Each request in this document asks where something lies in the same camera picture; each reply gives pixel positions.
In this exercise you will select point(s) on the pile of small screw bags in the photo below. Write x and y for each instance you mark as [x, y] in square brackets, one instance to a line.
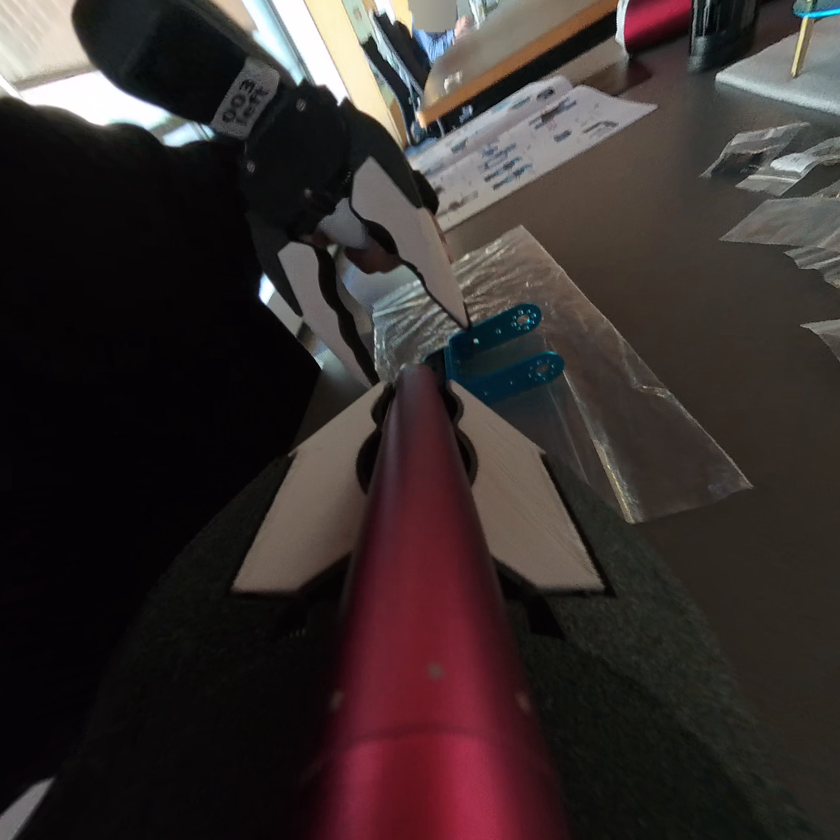
[774, 223]

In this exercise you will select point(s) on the red cylindrical case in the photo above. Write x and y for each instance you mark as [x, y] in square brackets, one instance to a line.
[656, 19]

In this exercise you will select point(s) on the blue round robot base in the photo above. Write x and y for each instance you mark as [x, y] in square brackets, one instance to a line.
[799, 46]

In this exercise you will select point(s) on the black office chair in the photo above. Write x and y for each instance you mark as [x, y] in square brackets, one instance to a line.
[394, 72]

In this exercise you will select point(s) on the large clear plastic bag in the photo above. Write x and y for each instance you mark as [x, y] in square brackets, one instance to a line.
[623, 426]

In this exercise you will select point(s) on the large paned window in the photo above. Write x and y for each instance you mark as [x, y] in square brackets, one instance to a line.
[282, 39]

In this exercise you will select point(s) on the open instruction manual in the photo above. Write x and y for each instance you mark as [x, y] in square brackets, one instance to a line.
[525, 144]

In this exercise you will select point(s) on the blue metal servo bracket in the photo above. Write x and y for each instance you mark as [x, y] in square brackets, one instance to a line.
[518, 377]

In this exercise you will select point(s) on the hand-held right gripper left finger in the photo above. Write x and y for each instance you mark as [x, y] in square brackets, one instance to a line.
[295, 525]

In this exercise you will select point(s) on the beige roller blind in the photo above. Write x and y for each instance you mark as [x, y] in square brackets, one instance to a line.
[33, 33]

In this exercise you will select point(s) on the red electric screwdriver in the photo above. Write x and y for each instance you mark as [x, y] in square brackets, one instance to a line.
[426, 623]

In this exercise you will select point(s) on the person's left hand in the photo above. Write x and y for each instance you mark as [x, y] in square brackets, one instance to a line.
[374, 256]

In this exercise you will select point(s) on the white foam sheet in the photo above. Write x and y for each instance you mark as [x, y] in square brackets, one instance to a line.
[761, 72]

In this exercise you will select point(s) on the black patterned cylinder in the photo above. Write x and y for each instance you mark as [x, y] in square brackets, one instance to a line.
[722, 33]

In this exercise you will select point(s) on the long wooden table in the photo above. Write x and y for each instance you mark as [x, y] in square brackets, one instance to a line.
[512, 52]

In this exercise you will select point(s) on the person's black top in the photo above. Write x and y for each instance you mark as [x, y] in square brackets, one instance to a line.
[98, 328]

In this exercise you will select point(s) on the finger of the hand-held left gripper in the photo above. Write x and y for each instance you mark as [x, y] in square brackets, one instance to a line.
[413, 236]
[321, 302]

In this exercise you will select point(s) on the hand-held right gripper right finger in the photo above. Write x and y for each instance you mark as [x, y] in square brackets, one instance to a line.
[538, 518]

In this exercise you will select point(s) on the grey desk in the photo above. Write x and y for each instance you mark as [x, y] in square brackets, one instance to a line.
[689, 295]

